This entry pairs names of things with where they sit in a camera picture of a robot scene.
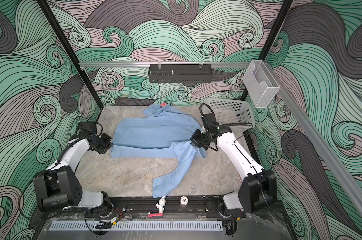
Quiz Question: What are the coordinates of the clear plastic wall bin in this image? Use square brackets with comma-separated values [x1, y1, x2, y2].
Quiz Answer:
[242, 60, 280, 109]

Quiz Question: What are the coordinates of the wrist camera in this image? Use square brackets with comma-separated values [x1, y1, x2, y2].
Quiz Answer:
[201, 113, 219, 131]
[77, 122, 97, 136]

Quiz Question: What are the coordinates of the aluminium rail back wall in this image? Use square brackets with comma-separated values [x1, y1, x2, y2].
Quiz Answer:
[79, 61, 250, 69]

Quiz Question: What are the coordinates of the white slotted cable duct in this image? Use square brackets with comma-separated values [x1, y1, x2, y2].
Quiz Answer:
[49, 220, 223, 232]

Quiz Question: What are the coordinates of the small round white figurine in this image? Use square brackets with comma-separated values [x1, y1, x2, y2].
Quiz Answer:
[180, 196, 189, 208]

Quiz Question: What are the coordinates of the aluminium rail right wall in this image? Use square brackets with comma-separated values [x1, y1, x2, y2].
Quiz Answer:
[265, 63, 362, 217]

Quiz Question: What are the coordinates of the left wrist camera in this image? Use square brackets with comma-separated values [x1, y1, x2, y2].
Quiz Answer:
[77, 122, 97, 136]

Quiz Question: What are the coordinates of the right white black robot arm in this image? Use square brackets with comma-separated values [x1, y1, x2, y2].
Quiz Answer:
[190, 130, 277, 213]

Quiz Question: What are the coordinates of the aluminium rail wall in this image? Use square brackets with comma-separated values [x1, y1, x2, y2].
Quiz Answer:
[265, 63, 362, 217]
[79, 61, 250, 69]

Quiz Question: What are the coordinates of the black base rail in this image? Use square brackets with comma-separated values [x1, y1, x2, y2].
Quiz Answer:
[45, 196, 285, 218]

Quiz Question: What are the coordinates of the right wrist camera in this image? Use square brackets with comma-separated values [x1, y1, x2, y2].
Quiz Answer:
[201, 113, 219, 131]

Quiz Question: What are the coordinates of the white perforated plastic basket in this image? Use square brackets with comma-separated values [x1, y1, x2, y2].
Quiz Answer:
[204, 98, 255, 133]

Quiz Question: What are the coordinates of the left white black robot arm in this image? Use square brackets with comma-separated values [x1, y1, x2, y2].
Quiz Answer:
[33, 133, 113, 213]

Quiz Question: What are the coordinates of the light blue long sleeve shirt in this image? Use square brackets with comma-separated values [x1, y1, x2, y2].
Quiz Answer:
[111, 104, 207, 198]

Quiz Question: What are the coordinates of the white rabbit figurine pink base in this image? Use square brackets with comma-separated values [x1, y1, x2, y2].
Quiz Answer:
[148, 197, 166, 219]

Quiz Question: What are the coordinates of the left black cable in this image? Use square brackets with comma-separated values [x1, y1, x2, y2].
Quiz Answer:
[17, 121, 104, 221]

